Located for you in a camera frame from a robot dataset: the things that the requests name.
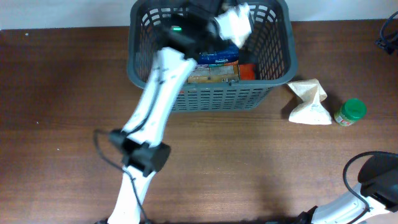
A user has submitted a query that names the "beige snack bag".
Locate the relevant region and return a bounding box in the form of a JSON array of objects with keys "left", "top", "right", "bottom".
[{"left": 215, "top": 2, "right": 252, "bottom": 49}]

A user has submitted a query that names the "blue pasta box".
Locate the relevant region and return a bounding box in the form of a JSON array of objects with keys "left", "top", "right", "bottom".
[{"left": 196, "top": 44, "right": 239, "bottom": 68}]

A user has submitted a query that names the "orange spaghetti packet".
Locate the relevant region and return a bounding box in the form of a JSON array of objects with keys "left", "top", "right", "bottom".
[{"left": 179, "top": 61, "right": 256, "bottom": 95}]

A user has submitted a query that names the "grey plastic shopping basket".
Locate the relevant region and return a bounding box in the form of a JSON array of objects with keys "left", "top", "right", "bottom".
[{"left": 127, "top": 0, "right": 297, "bottom": 112}]

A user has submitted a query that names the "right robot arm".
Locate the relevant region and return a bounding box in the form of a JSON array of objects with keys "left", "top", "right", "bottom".
[{"left": 294, "top": 151, "right": 397, "bottom": 224}]

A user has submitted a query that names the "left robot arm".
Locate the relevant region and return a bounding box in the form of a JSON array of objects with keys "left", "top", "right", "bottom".
[{"left": 93, "top": 3, "right": 250, "bottom": 223}]

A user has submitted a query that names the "cream folded paper bag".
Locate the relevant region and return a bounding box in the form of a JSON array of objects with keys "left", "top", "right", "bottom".
[{"left": 287, "top": 78, "right": 332, "bottom": 125}]

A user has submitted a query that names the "green lid jar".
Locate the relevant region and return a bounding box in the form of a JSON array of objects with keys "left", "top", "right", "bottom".
[{"left": 334, "top": 98, "right": 367, "bottom": 126}]

